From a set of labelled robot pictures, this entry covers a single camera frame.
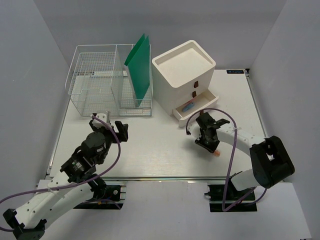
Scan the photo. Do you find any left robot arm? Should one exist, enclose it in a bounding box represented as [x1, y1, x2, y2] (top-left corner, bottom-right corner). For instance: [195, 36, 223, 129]
[3, 116, 129, 240]

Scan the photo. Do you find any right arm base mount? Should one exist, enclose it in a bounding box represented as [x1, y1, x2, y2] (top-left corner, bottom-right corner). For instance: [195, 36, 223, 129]
[204, 183, 258, 213]

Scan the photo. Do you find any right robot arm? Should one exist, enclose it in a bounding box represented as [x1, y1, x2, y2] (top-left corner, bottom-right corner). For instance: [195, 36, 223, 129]
[187, 112, 295, 200]

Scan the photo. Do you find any green plastic folder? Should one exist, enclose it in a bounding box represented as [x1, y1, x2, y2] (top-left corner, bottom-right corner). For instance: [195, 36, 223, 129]
[124, 34, 150, 108]

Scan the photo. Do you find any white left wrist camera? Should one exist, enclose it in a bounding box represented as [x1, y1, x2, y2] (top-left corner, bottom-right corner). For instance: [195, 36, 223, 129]
[91, 111, 111, 125]

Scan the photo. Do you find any white drawer cabinet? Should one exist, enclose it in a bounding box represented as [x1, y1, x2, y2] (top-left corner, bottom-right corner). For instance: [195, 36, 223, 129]
[151, 40, 216, 116]

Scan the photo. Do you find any orange transparent lead case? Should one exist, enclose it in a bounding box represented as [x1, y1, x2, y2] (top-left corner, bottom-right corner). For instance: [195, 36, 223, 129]
[213, 150, 221, 157]

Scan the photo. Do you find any white wire mesh organizer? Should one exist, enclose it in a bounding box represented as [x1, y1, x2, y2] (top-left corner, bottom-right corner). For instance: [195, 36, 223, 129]
[65, 44, 152, 117]

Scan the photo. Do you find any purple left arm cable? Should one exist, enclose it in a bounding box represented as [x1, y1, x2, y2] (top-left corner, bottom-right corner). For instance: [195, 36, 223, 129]
[0, 113, 122, 231]

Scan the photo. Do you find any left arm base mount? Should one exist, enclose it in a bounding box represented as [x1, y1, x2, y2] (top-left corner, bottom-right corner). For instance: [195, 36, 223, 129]
[74, 180, 127, 210]

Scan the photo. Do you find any white bottom drawer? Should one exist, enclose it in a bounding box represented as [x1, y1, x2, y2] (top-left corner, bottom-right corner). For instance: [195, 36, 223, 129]
[172, 90, 219, 128]

